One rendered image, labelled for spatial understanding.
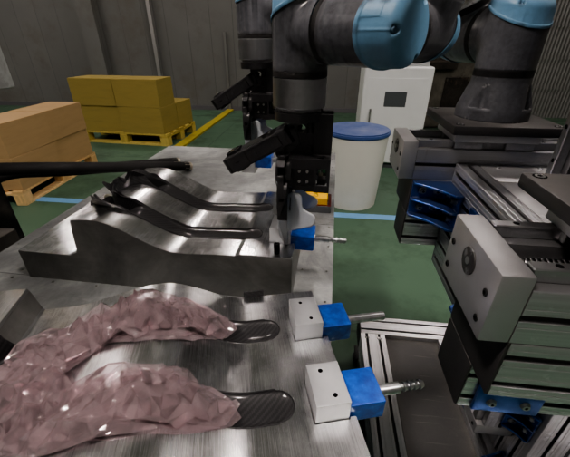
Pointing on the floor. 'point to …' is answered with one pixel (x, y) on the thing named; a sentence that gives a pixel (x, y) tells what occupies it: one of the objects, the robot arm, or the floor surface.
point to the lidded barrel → (358, 162)
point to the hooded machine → (395, 98)
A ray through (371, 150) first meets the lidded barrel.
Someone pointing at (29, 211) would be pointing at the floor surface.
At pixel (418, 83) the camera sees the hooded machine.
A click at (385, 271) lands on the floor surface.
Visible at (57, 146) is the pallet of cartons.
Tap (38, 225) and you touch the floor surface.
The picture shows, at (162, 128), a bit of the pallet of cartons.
